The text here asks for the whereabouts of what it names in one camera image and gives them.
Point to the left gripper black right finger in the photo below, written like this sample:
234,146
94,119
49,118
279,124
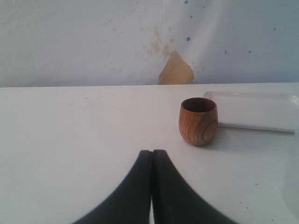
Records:
174,201

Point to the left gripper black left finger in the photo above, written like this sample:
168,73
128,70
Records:
130,202

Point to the brown wooden cup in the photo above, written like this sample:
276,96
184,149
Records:
198,121

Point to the white rectangular tray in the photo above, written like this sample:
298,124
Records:
260,111

